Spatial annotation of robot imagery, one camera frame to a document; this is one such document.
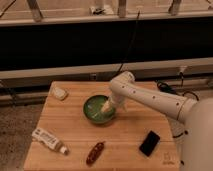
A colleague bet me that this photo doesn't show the green ceramic bowl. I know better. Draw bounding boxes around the green ceramic bowl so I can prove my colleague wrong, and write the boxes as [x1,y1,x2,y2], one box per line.
[83,95,116,124]

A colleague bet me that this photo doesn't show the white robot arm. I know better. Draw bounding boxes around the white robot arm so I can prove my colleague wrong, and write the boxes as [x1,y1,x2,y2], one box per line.
[101,71,213,171]

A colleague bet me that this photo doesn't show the brown sausage toy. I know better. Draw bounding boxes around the brown sausage toy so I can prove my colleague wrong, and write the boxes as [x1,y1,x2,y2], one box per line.
[86,141,105,165]

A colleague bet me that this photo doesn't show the small white box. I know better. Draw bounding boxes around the small white box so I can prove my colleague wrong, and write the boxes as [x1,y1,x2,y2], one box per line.
[52,87,68,100]

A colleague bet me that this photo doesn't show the black smartphone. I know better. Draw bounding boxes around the black smartphone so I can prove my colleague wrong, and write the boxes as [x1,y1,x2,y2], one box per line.
[139,131,160,157]

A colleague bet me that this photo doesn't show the white tube bottle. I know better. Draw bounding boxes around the white tube bottle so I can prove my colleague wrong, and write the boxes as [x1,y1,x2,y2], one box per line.
[32,128,69,155]

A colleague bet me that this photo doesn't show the black floor cables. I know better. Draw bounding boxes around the black floor cables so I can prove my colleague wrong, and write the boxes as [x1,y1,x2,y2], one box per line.
[156,71,200,101]

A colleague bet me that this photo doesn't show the black hanging cable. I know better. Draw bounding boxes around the black hanging cable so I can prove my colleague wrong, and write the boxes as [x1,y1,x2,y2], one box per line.
[113,9,142,78]

